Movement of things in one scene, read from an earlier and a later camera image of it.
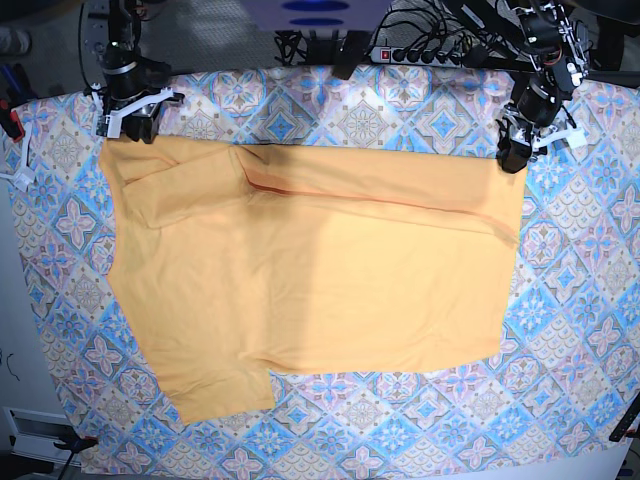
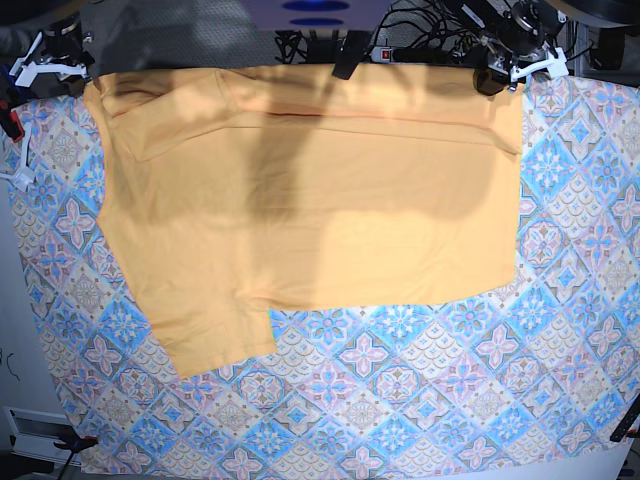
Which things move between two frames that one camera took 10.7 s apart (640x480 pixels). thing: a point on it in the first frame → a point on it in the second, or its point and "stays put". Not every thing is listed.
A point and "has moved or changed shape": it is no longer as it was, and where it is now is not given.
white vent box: (32, 433) stays put
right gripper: (515, 125) → (542, 58)
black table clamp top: (350, 53) stays put
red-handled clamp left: (10, 121) stays put
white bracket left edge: (24, 176) stays put
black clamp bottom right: (628, 417) stays put
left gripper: (141, 125) → (58, 51)
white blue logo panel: (317, 15) stays put
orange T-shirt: (242, 261) has moved or changed shape
